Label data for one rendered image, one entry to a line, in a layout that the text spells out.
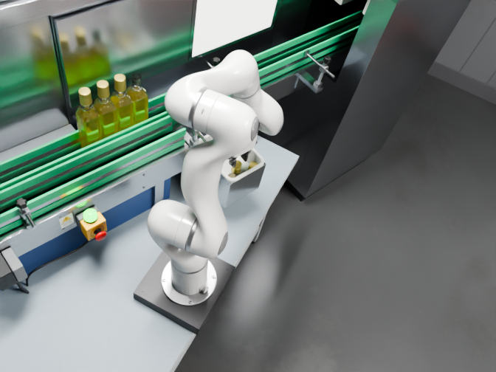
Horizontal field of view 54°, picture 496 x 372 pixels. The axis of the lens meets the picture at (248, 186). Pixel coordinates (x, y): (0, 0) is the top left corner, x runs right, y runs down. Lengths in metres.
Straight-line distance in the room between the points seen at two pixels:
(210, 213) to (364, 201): 1.96
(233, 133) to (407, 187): 2.34
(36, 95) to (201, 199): 0.67
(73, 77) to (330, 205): 1.87
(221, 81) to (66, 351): 1.01
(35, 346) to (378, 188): 2.25
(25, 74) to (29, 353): 0.86
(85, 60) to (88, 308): 0.81
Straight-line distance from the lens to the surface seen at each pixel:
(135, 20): 1.64
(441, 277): 3.10
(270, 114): 1.48
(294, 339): 2.61
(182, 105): 1.14
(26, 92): 1.65
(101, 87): 1.53
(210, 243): 1.34
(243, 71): 1.21
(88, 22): 1.56
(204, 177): 1.22
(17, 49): 1.55
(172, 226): 1.36
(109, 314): 1.76
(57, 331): 1.76
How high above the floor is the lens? 2.39
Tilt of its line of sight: 53 degrees down
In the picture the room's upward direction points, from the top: 16 degrees clockwise
